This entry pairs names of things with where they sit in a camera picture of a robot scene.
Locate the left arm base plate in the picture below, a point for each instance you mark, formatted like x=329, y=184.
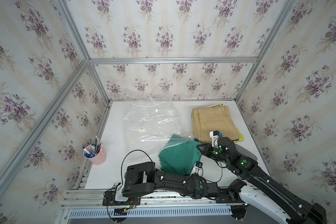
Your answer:
x=112, y=199

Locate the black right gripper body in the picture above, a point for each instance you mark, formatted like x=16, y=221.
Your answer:
x=218, y=151

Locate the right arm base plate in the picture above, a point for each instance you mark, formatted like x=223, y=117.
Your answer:
x=228, y=195

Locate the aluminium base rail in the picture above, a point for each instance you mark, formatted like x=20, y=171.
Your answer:
x=88, y=203

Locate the yellow-green trousers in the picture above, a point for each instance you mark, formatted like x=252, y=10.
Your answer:
x=238, y=137

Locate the beige trousers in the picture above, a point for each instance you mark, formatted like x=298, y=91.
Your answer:
x=214, y=121

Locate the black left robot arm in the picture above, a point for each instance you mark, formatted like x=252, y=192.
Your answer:
x=143, y=179

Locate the teal garment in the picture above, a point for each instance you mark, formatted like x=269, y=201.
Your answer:
x=179, y=156

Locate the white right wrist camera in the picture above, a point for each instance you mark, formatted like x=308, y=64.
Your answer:
x=214, y=136

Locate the pink pen cup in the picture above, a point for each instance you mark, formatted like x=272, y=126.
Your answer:
x=95, y=152

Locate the clear plastic vacuum bag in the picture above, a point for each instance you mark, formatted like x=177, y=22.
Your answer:
x=152, y=125

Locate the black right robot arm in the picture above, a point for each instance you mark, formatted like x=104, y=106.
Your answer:
x=254, y=186

